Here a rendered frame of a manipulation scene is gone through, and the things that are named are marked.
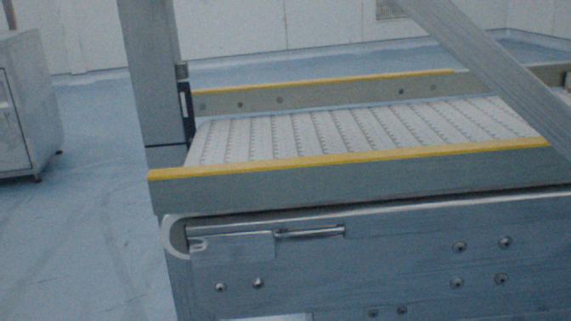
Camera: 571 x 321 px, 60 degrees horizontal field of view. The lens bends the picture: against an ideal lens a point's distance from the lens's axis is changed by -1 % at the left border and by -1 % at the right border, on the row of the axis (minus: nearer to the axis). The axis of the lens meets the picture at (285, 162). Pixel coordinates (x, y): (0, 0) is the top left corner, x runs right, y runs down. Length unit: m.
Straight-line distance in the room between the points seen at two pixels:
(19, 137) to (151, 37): 2.21
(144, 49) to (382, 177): 0.38
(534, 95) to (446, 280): 0.19
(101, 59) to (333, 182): 5.21
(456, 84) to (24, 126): 2.40
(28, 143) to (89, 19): 2.85
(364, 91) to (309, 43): 4.91
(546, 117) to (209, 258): 0.27
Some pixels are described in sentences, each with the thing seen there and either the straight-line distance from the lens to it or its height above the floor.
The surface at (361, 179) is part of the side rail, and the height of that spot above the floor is 0.82.
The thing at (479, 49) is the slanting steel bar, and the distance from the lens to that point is 0.36.
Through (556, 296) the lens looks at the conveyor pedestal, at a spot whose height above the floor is 0.65.
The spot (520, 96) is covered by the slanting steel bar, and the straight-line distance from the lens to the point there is 0.36.
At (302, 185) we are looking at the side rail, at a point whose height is 0.82.
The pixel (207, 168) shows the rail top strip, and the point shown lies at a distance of 0.39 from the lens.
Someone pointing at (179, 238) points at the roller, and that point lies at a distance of 0.43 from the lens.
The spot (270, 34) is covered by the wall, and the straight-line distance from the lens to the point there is 5.47.
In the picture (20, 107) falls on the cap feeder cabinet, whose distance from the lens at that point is 2.79.
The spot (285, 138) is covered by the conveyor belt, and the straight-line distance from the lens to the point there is 0.56.
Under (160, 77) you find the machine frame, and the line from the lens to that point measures 0.67.
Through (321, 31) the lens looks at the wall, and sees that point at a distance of 5.57.
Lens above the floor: 0.99
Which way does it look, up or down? 22 degrees down
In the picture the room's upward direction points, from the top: 5 degrees counter-clockwise
